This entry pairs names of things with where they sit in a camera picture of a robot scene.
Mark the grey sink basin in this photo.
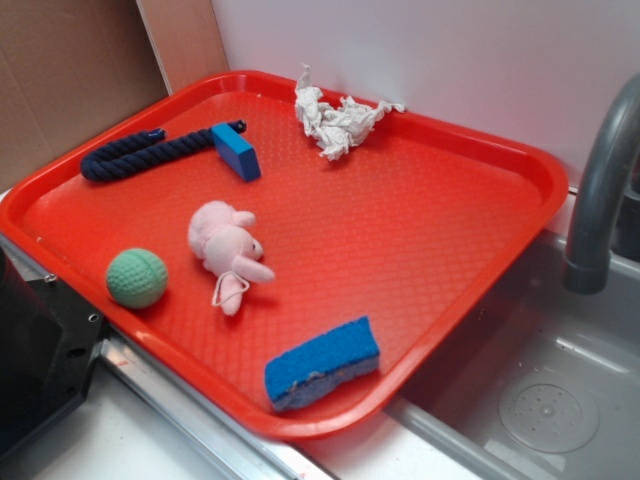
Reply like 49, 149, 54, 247
387, 233, 639, 479

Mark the dark blue rope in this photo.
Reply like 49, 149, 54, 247
79, 118, 248, 184

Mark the red plastic tray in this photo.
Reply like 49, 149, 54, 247
1, 71, 568, 440

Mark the pink plush bunny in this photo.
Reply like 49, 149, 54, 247
188, 200, 275, 316

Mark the crumpled white paper towel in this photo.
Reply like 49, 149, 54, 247
294, 63, 406, 161

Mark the blue sponge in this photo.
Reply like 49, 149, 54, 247
264, 316, 380, 412

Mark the brown cardboard panel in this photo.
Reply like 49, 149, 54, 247
1, 1, 167, 190

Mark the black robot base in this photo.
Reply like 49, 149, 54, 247
1, 253, 106, 460

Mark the green textured ball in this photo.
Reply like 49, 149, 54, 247
106, 248, 169, 309

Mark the blue rectangular block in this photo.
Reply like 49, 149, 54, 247
210, 120, 261, 182

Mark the grey faucet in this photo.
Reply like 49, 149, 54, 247
562, 75, 639, 295

